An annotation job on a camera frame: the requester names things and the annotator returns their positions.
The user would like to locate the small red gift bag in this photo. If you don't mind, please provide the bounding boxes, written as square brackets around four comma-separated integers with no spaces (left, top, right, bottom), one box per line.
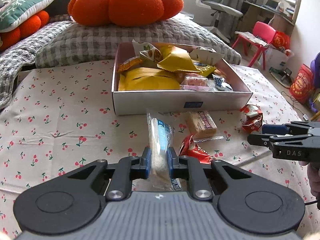
[271,30,292,53]

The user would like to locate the grey checked pillow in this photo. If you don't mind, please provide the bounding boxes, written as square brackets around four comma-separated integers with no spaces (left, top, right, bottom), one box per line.
[35,17,242,68]

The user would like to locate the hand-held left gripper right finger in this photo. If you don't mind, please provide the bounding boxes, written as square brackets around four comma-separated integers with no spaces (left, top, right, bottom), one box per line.
[169,147,252,201]

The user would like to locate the yellow cracker packet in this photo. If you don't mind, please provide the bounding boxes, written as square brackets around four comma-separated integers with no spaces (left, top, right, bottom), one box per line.
[192,60,217,77]

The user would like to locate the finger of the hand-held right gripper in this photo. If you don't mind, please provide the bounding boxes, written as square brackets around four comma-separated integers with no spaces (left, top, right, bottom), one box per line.
[262,121,320,135]
[247,133,320,147]

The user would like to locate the white cardboard box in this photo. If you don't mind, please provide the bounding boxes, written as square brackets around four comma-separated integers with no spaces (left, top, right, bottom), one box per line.
[264,47,293,72]

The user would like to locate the plain yellow snack packet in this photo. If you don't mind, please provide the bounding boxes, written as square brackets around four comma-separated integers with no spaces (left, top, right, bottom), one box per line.
[157,45,201,73]

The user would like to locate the person's right forearm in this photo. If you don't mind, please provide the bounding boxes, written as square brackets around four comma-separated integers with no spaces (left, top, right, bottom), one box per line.
[307,161,320,209]

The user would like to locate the pink child chair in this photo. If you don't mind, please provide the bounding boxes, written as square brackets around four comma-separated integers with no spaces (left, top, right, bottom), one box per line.
[231,21,277,71]

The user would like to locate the yellow packet with white label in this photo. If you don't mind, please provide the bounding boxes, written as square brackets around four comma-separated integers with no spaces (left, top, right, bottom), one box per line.
[117,67,185,91]

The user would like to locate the clear blue label rice packet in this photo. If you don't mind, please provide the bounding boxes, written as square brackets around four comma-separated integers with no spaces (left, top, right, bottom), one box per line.
[146,109,182,192]

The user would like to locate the cherry print cloth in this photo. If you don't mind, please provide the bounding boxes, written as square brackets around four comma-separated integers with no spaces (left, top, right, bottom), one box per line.
[0,60,315,235]

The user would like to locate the small orange pumpkin cushion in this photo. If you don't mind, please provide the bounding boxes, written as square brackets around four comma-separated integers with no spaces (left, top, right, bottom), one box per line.
[0,10,50,52]

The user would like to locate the purple cloth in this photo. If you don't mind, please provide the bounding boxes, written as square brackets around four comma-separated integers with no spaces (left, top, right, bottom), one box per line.
[310,52,320,89]

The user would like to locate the white office chair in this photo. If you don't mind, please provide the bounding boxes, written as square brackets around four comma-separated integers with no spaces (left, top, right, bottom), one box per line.
[196,0,243,43]

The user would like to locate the green snowflake pillow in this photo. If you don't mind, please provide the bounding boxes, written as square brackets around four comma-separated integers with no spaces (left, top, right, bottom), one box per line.
[0,0,61,33]

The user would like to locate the grey checked blanket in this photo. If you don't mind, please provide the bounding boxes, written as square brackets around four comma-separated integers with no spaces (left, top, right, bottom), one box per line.
[0,20,75,110]

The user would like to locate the newspaper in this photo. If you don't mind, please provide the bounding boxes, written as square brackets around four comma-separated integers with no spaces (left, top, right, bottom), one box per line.
[234,31,270,48]

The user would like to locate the wooden desk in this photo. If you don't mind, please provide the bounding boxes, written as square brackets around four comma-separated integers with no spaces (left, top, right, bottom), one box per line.
[243,0,303,39]

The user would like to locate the red snack packet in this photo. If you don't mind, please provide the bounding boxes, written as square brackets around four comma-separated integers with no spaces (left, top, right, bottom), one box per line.
[178,134,216,165]
[239,104,263,133]

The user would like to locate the beige cake packet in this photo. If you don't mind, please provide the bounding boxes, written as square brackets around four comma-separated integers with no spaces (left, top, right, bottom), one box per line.
[185,110,224,143]

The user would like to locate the pink cardboard box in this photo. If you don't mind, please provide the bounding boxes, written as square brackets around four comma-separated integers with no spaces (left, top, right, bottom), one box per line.
[111,42,254,116]

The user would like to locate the white nut print snack packet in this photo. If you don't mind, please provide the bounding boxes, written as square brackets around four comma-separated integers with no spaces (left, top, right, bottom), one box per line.
[132,39,163,63]

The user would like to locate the white blue snack packet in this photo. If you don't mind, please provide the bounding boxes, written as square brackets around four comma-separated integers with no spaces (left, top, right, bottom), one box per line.
[212,74,234,92]

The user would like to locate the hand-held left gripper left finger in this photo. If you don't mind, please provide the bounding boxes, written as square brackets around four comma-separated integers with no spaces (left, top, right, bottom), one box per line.
[67,147,152,201]

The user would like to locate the large red gift bag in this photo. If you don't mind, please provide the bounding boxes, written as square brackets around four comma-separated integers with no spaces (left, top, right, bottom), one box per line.
[289,64,316,105]

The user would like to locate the large orange pumpkin cushion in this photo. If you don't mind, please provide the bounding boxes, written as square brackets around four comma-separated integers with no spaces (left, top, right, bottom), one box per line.
[68,0,184,27]

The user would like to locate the black device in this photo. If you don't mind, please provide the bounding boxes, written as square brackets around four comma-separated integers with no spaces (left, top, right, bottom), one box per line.
[279,68,293,82]

